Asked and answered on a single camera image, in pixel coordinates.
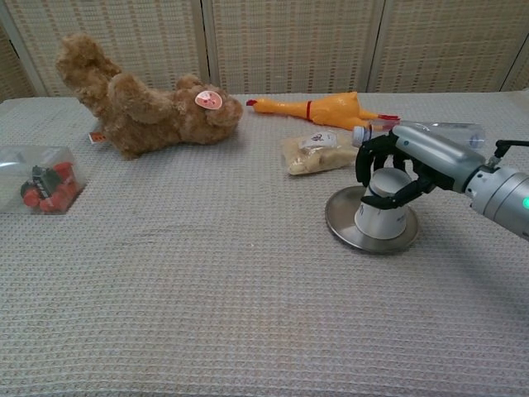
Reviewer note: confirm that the white paper cup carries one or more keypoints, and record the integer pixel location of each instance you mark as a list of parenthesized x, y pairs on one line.
[(380, 223)]

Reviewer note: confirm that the round stainless steel plate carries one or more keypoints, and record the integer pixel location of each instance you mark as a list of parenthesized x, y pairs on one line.
[(343, 225)]

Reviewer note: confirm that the beige snack bag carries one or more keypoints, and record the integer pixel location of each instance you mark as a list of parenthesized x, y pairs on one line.
[(318, 155)]

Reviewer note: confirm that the woven folding screen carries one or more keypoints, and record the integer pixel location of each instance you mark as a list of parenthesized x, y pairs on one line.
[(289, 41)]

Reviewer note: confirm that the clear plastic water bottle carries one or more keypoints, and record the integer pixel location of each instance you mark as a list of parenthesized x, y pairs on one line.
[(469, 134)]

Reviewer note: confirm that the clear bag of small items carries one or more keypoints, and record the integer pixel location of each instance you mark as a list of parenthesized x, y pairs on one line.
[(37, 178)]

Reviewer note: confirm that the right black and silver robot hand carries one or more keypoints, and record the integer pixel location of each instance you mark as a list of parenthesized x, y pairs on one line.
[(434, 153)]

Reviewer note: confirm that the red and black toy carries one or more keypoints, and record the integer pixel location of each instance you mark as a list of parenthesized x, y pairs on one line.
[(49, 188)]

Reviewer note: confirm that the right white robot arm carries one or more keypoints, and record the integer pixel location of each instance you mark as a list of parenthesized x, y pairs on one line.
[(504, 194)]

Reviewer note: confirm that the beige woven tablecloth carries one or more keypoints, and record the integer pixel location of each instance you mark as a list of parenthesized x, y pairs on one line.
[(206, 289)]

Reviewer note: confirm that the brown teddy bear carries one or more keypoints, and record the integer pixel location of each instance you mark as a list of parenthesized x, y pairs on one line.
[(165, 120)]

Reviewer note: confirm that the yellow rubber chicken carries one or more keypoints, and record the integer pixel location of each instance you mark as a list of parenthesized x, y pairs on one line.
[(326, 109)]

